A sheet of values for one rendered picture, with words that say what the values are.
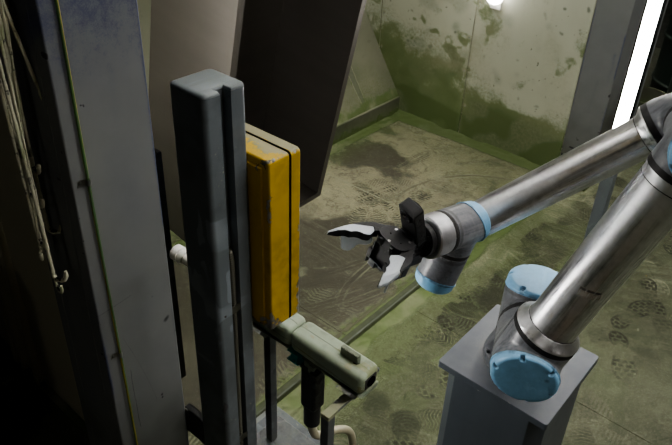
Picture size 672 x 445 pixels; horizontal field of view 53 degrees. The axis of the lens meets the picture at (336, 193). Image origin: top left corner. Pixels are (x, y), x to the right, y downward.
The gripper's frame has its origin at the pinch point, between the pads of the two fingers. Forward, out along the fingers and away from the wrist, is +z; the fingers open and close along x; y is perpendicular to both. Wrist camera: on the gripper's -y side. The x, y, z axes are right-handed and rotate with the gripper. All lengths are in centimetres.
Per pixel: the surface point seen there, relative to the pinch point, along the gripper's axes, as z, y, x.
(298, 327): 14.6, 6.0, -5.8
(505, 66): -245, 59, 133
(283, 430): 8.7, 40.0, -5.7
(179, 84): 41, -42, -2
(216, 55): -25, 9, 89
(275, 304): 29.7, -14.0, -13.7
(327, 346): 14.2, 3.8, -12.5
